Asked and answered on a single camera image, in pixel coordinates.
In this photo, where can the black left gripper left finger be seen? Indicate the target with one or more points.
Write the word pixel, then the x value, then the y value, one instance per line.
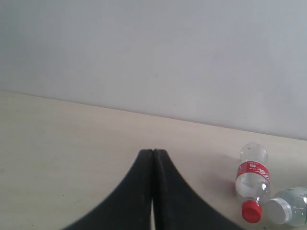
pixel 128 207

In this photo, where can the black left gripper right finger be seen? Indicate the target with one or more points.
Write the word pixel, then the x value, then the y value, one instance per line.
pixel 176 205

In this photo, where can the clear red-label cola bottle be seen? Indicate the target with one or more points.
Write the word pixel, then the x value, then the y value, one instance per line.
pixel 252 184

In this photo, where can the green-label white-cap bottle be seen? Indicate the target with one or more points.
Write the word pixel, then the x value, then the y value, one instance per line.
pixel 288 206

